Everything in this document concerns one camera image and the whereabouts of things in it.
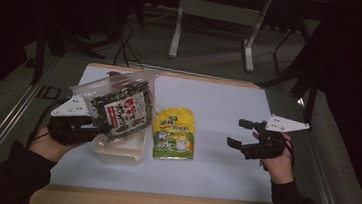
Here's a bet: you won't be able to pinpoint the person's right hand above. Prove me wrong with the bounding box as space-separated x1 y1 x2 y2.
258 131 299 186

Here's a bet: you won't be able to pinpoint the black floor cables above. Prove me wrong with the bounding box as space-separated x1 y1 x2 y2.
111 18 149 70

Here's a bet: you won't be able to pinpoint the white divided lunch box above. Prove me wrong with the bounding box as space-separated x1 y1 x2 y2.
89 125 149 167

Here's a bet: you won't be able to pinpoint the person's left hand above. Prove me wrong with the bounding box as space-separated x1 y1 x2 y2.
27 126 84 166

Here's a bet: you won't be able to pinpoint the yellow spouted sauce pouch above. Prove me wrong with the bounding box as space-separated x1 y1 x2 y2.
148 104 199 163

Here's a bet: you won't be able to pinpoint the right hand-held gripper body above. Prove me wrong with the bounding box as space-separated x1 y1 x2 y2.
240 111 311 166

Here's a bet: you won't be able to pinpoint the pale blue table mat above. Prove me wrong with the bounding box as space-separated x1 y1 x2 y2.
49 62 284 204

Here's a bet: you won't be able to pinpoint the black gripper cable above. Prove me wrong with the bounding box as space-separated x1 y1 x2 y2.
25 96 70 152
282 135 298 168

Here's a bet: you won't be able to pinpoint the white metal table frame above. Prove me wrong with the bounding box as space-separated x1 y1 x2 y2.
167 0 273 75

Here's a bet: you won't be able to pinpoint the clear bag of dried seaweed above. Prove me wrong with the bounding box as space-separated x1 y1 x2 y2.
64 62 161 147

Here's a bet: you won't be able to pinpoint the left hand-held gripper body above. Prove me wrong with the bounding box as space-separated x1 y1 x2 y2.
45 92 103 149

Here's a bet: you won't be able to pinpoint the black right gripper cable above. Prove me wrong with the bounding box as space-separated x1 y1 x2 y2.
282 135 298 168

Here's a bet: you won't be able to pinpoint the black floor stand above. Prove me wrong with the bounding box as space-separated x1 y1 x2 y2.
253 23 326 131
29 17 108 92

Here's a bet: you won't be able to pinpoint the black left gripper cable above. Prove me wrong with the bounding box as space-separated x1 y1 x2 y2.
25 96 70 152

